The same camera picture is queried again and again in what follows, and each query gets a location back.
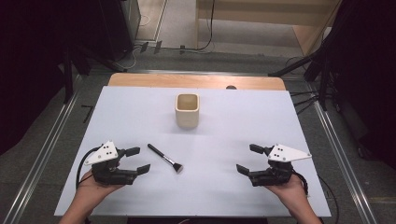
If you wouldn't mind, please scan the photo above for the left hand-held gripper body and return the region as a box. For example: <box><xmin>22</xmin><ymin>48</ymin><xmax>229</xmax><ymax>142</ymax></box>
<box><xmin>84</xmin><ymin>140</ymin><xmax>138</xmax><ymax>187</ymax></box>

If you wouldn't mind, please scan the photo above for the beige square cup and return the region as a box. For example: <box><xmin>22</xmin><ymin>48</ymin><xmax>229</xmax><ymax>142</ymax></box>
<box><xmin>174</xmin><ymin>92</ymin><xmax>200</xmax><ymax>129</ymax></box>

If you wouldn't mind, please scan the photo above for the person's right hand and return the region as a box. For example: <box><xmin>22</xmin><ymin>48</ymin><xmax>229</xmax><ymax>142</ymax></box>
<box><xmin>264</xmin><ymin>173</ymin><xmax>310</xmax><ymax>213</ymax></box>

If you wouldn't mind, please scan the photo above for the person's left hand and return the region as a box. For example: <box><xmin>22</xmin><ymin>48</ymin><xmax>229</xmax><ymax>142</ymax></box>
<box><xmin>76</xmin><ymin>169</ymin><xmax>125</xmax><ymax>203</ymax></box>

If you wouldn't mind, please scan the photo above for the thin black floor cable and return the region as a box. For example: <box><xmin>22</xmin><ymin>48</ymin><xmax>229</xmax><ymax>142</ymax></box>
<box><xmin>317</xmin><ymin>175</ymin><xmax>340</xmax><ymax>224</ymax></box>

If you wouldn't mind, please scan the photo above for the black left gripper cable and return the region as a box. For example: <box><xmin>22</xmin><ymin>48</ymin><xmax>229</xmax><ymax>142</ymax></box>
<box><xmin>76</xmin><ymin>146</ymin><xmax>101</xmax><ymax>189</ymax></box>

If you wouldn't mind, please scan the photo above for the black hanging cable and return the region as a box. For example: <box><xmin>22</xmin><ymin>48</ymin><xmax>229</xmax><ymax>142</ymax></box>
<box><xmin>162</xmin><ymin>0</ymin><xmax>217</xmax><ymax>52</ymax></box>

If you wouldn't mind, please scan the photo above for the white table mat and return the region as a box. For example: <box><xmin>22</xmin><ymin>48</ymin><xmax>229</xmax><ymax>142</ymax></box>
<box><xmin>54</xmin><ymin>86</ymin><xmax>332</xmax><ymax>217</ymax></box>

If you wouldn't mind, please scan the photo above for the black metal stand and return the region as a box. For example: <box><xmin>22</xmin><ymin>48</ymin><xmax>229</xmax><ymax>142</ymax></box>
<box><xmin>268</xmin><ymin>46</ymin><xmax>332</xmax><ymax>112</ymax></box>
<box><xmin>61</xmin><ymin>42</ymin><xmax>127</xmax><ymax>105</ymax></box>

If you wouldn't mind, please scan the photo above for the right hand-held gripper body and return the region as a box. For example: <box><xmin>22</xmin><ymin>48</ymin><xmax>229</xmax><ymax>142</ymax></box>
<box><xmin>247</xmin><ymin>143</ymin><xmax>313</xmax><ymax>188</ymax></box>

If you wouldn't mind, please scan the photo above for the bundle of black cables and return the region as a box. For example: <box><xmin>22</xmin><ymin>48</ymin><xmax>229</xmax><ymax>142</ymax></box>
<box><xmin>289</xmin><ymin>89</ymin><xmax>323</xmax><ymax>116</ymax></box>

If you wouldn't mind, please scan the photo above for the black makeup brush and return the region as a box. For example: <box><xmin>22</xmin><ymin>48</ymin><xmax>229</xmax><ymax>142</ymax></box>
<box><xmin>147</xmin><ymin>143</ymin><xmax>185</xmax><ymax>174</ymax></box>

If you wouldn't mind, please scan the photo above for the black cabinet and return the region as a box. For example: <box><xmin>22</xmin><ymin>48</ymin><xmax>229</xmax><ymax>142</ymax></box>
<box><xmin>98</xmin><ymin>0</ymin><xmax>142</xmax><ymax>62</ymax></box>

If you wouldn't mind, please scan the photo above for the black curtain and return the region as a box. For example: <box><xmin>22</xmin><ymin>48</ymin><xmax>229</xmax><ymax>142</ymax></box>
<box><xmin>323</xmin><ymin>0</ymin><xmax>396</xmax><ymax>171</ymax></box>
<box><xmin>0</xmin><ymin>0</ymin><xmax>106</xmax><ymax>157</ymax></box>

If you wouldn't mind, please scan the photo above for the white floor cable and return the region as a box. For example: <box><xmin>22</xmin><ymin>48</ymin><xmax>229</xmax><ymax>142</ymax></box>
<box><xmin>122</xmin><ymin>13</ymin><xmax>151</xmax><ymax>70</ymax></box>

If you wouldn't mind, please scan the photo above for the metal floor rail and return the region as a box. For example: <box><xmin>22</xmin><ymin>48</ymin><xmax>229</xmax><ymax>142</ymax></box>
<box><xmin>2</xmin><ymin>90</ymin><xmax>82</xmax><ymax>224</ymax></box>
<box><xmin>312</xmin><ymin>101</ymin><xmax>378</xmax><ymax>224</ymax></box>

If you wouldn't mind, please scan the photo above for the light wooden furniture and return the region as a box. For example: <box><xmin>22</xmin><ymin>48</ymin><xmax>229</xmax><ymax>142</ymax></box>
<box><xmin>195</xmin><ymin>0</ymin><xmax>344</xmax><ymax>58</ymax></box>

